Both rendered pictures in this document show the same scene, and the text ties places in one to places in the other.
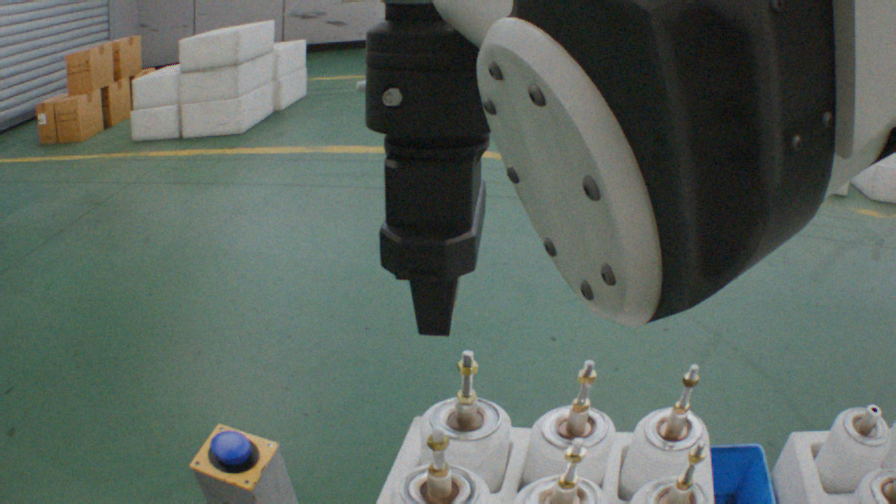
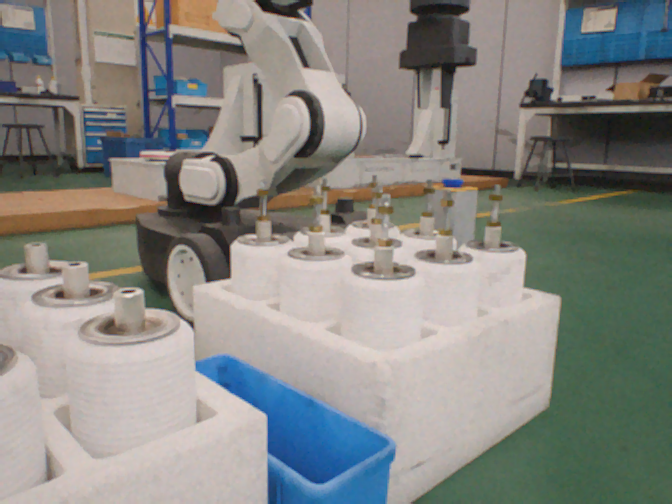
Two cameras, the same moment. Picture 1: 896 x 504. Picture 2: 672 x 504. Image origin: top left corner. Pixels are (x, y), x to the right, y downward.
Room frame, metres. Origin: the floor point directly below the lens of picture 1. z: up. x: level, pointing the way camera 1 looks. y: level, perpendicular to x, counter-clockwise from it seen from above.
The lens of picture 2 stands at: (0.74, -0.78, 0.40)
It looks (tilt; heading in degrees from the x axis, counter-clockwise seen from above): 12 degrees down; 124
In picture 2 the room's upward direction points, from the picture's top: 1 degrees clockwise
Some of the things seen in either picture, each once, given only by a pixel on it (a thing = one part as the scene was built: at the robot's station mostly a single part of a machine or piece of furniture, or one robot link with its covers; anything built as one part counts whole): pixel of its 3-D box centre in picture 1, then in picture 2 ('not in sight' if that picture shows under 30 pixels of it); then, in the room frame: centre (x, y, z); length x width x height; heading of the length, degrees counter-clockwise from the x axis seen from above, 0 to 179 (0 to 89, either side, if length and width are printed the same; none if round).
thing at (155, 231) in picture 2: not in sight; (236, 214); (-0.29, 0.28, 0.19); 0.64 x 0.52 x 0.33; 168
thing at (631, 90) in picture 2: not in sight; (636, 89); (0.19, 4.70, 0.87); 0.40 x 0.30 x 0.23; 154
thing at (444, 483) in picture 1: (439, 482); (427, 227); (0.39, 0.01, 0.26); 0.02 x 0.02 x 0.03
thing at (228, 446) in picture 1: (231, 450); (452, 184); (0.35, 0.19, 0.32); 0.04 x 0.04 x 0.02
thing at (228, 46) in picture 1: (226, 45); not in sight; (2.89, 1.13, 0.45); 0.39 x 0.39 x 0.18; 79
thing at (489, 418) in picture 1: (465, 419); (491, 246); (0.50, -0.02, 0.25); 0.08 x 0.08 x 0.01
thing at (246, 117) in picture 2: not in sight; (200, 126); (-1.62, 1.36, 0.45); 0.82 x 0.57 x 0.74; 78
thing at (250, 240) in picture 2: not in sight; (263, 240); (0.22, -0.20, 0.25); 0.08 x 0.08 x 0.01
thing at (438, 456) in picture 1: (438, 457); (428, 203); (0.39, 0.01, 0.30); 0.01 x 0.01 x 0.08
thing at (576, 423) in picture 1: (577, 419); (444, 247); (0.48, -0.13, 0.26); 0.02 x 0.02 x 0.03
